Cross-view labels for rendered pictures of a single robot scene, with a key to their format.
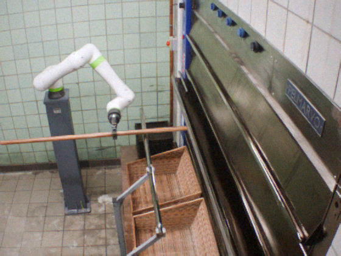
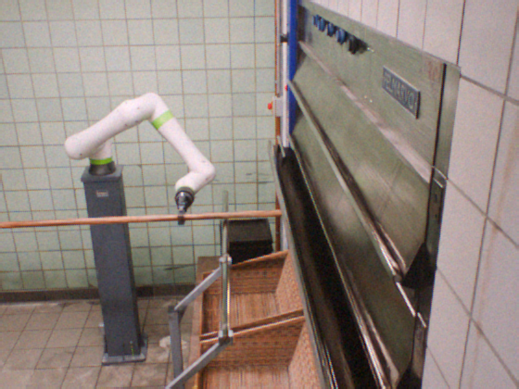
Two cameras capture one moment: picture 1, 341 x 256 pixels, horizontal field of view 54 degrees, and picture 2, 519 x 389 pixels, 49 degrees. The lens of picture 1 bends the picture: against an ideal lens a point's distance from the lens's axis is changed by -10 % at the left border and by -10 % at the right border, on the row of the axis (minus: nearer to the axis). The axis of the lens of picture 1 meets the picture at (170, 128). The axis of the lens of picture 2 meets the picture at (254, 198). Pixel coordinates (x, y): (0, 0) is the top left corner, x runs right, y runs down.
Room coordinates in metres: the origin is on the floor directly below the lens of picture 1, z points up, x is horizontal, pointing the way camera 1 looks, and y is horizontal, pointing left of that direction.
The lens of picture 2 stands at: (-0.27, -0.19, 2.25)
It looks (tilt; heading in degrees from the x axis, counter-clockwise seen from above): 23 degrees down; 6
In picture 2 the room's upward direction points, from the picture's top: 1 degrees counter-clockwise
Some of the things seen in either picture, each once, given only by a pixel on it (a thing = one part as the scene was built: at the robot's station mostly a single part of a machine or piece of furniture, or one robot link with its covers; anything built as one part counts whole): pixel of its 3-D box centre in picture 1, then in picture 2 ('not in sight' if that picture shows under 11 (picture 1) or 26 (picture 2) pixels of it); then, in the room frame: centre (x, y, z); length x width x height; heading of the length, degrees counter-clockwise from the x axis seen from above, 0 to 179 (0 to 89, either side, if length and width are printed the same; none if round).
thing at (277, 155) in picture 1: (232, 77); (333, 111); (1.50, -0.28, 1.80); 1.79 x 0.11 x 0.19; 8
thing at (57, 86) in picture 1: (53, 78); (97, 144); (2.53, 0.92, 1.36); 0.16 x 0.13 x 0.19; 162
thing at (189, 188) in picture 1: (161, 184); (248, 302); (2.04, 0.07, 0.72); 0.56 x 0.49 x 0.28; 9
